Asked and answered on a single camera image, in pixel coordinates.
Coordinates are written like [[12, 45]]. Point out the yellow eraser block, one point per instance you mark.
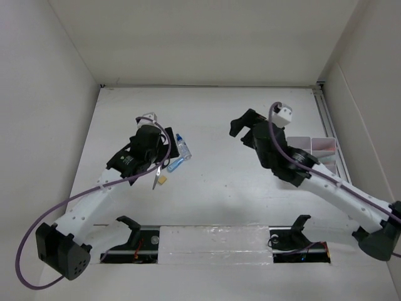
[[162, 180]]

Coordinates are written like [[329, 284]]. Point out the clear spray bottle blue cap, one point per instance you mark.
[[183, 148]]

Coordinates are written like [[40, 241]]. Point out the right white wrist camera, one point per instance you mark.
[[282, 115]]

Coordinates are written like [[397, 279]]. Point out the black handled scissors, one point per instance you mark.
[[158, 172]]

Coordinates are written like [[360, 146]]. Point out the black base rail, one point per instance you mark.
[[212, 245]]

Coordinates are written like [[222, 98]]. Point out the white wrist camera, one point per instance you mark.
[[282, 115], [146, 119]]

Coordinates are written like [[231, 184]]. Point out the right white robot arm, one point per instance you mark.
[[377, 227]]

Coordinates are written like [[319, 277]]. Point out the clear compartment organizer box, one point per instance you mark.
[[308, 144]]

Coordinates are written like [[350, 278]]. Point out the blue correction tape dispenser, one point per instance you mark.
[[174, 165]]

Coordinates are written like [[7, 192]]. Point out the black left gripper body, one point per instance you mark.
[[158, 155]]

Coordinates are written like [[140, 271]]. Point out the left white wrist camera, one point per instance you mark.
[[146, 119]]

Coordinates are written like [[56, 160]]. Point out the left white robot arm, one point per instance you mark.
[[71, 241]]

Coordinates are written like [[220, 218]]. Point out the aluminium frame rail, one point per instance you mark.
[[329, 130]]

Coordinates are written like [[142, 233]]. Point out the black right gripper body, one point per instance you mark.
[[249, 139]]

